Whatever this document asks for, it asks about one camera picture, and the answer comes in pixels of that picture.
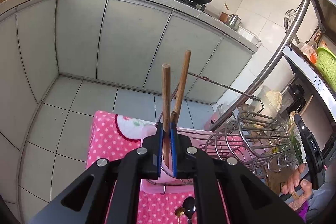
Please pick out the person's right hand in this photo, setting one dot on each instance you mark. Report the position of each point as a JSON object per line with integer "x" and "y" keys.
{"x": 291, "y": 182}

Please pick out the pink polka dot towel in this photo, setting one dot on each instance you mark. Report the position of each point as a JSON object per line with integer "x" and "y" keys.
{"x": 110, "y": 140}

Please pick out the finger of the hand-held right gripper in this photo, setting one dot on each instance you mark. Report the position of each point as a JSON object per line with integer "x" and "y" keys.
{"x": 311, "y": 144}

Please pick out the metal shelf rack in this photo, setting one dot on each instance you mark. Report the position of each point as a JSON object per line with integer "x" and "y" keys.
{"x": 307, "y": 69}

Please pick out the grey base cabinets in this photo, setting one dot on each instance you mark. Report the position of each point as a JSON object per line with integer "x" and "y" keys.
{"x": 126, "y": 43}

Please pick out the steel pot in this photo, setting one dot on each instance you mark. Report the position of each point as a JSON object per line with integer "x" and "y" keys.
{"x": 234, "y": 21}

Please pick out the white plastic box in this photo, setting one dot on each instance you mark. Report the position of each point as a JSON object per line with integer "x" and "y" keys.
{"x": 248, "y": 34}

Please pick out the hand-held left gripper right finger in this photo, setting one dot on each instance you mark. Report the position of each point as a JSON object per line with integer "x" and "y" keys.
{"x": 173, "y": 150}

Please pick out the napa cabbage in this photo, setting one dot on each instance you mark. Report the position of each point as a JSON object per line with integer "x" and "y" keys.
{"x": 273, "y": 103}

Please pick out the copper pot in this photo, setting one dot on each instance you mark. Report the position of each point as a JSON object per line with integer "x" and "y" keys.
{"x": 223, "y": 17}

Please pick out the brass coloured utensil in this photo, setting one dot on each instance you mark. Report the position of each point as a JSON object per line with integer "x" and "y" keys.
{"x": 180, "y": 212}

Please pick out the dark metal spoon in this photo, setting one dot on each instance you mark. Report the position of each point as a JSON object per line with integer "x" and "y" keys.
{"x": 189, "y": 205}

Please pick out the brown wooden chopstick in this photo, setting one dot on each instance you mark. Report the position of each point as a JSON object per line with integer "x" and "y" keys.
{"x": 182, "y": 82}
{"x": 173, "y": 116}
{"x": 166, "y": 95}

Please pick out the cardboard sheet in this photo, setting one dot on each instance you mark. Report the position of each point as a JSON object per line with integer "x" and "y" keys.
{"x": 275, "y": 176}

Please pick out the green onions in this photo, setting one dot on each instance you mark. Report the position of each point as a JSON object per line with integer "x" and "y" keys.
{"x": 295, "y": 140}

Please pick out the green plastic basket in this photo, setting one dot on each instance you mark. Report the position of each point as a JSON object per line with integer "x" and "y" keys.
{"x": 326, "y": 64}

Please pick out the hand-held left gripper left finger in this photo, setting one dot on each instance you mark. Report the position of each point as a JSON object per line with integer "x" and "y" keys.
{"x": 158, "y": 150}

